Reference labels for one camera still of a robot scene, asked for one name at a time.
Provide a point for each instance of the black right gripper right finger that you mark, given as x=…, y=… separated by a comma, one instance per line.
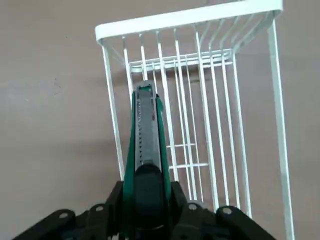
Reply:
x=205, y=225

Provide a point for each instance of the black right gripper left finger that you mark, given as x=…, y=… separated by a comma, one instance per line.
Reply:
x=100, y=222

